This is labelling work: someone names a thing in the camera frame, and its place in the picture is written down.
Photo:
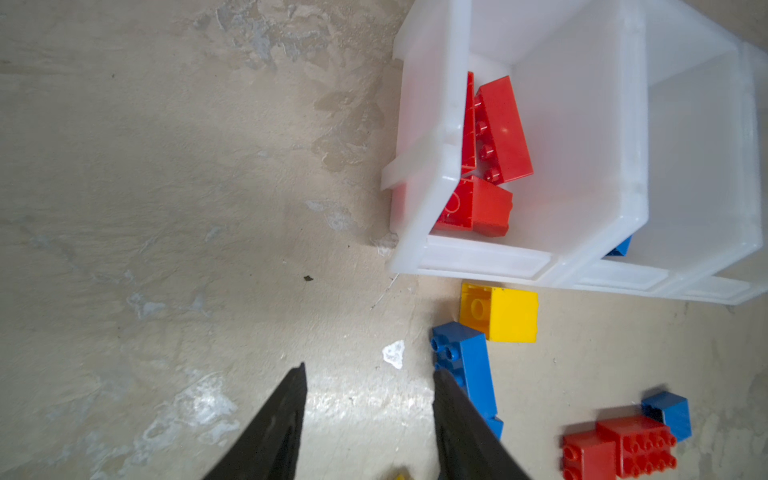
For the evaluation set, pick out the blue long brick left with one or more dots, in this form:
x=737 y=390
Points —
x=462 y=351

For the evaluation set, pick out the white bin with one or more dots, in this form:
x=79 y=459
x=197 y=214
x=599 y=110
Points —
x=747 y=278
x=703 y=215
x=578 y=71

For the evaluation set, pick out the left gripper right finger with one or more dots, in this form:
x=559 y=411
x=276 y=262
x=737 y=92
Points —
x=467 y=448

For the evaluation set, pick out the red long brick tall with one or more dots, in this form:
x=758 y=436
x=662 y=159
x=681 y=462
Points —
x=469 y=156

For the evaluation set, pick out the left white bin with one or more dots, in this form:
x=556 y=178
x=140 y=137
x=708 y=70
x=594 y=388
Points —
x=578 y=71

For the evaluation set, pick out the yellow brick top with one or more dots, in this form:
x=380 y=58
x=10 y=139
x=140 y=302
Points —
x=501 y=314

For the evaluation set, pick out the small red brick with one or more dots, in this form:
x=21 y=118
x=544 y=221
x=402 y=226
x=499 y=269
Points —
x=477 y=206
x=587 y=456

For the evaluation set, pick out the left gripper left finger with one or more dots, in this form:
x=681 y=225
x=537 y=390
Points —
x=269 y=446

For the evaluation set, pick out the middle white bin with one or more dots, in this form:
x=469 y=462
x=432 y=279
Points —
x=703 y=215

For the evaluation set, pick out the red wide brick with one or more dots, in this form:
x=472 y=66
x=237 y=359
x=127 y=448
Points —
x=642 y=445

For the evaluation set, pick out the right white bin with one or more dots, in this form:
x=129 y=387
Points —
x=747 y=278

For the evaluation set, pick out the red long diagonal brick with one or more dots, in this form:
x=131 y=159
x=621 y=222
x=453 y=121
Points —
x=500 y=135

